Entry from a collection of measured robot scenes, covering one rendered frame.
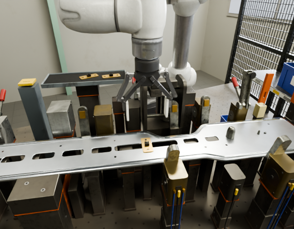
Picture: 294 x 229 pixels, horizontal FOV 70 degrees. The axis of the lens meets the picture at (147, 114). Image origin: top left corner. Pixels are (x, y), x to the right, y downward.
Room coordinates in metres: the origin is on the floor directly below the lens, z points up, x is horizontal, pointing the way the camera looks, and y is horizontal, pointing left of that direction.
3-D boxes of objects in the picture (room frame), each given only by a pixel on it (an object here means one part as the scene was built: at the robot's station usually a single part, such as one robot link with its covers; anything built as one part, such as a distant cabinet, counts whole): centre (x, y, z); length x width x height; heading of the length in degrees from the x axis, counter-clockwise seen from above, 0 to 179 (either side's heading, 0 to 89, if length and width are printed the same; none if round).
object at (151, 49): (0.63, 0.00, 1.37); 0.09 x 0.09 x 0.06
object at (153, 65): (0.63, 0.00, 1.29); 0.08 x 0.07 x 0.09; 99
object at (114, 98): (0.83, 0.13, 0.90); 0.05 x 0.05 x 0.40; 9
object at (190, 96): (0.88, -0.19, 0.91); 0.07 x 0.05 x 0.42; 9
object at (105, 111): (0.78, 0.19, 0.89); 0.12 x 0.08 x 0.38; 9
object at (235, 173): (0.49, -0.29, 0.84); 0.10 x 0.05 x 0.29; 9
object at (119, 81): (0.93, 0.28, 1.16); 0.37 x 0.14 x 0.02; 99
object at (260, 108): (0.84, -0.52, 0.88); 0.04 x 0.04 x 0.37; 9
